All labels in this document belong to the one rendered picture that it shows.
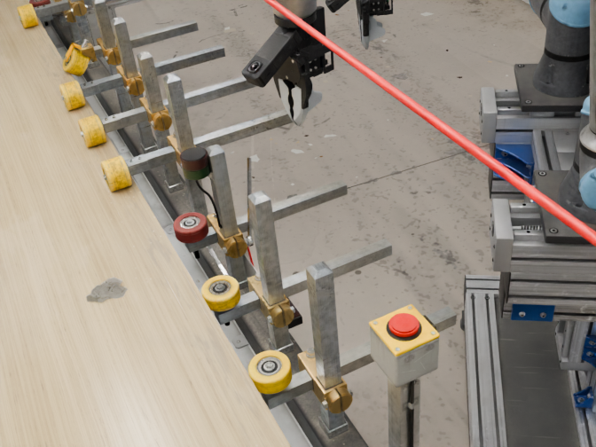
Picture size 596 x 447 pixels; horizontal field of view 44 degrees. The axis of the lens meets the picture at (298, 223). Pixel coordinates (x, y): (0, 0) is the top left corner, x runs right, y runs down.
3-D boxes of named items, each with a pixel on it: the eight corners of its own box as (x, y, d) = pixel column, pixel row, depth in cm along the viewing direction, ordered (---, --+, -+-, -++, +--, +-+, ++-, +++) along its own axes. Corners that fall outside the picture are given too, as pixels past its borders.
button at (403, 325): (408, 316, 103) (408, 308, 102) (424, 334, 100) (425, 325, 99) (383, 327, 102) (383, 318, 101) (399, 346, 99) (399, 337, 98)
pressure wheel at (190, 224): (207, 242, 187) (199, 206, 180) (218, 260, 181) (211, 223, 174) (176, 254, 184) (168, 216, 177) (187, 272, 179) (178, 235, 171)
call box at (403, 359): (411, 341, 109) (411, 302, 104) (438, 372, 104) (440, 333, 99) (370, 359, 107) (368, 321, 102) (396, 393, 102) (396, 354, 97)
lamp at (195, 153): (216, 220, 178) (201, 144, 165) (225, 232, 174) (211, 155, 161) (193, 229, 176) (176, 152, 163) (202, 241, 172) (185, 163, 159)
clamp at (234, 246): (227, 224, 188) (224, 208, 185) (248, 254, 178) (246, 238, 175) (207, 231, 186) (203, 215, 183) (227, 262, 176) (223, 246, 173)
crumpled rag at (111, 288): (124, 275, 163) (121, 267, 162) (129, 294, 158) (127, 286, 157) (83, 286, 162) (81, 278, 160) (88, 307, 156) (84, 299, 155)
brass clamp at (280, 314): (271, 285, 171) (269, 269, 168) (298, 321, 161) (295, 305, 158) (247, 294, 169) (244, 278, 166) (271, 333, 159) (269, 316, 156)
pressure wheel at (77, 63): (75, 71, 252) (85, 50, 250) (80, 80, 246) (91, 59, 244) (58, 64, 248) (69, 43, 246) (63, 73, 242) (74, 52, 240)
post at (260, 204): (286, 353, 175) (262, 186, 145) (293, 364, 172) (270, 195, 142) (273, 359, 173) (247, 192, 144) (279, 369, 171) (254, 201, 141)
